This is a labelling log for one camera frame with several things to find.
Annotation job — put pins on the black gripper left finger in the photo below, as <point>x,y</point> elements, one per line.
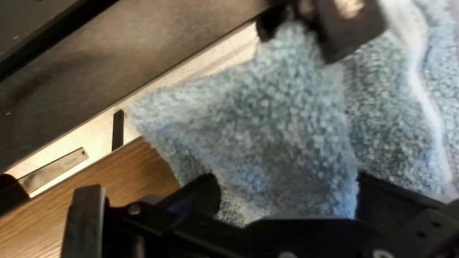
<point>203,191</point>

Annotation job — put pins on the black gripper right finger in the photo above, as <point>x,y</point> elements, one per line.
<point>396,201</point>

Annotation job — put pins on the light blue towel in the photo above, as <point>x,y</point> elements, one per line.
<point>296,134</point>

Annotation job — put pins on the grey metal plate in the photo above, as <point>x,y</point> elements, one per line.
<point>52,171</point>

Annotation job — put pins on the black orange spring clamp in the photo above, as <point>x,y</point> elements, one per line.
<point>335,29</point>

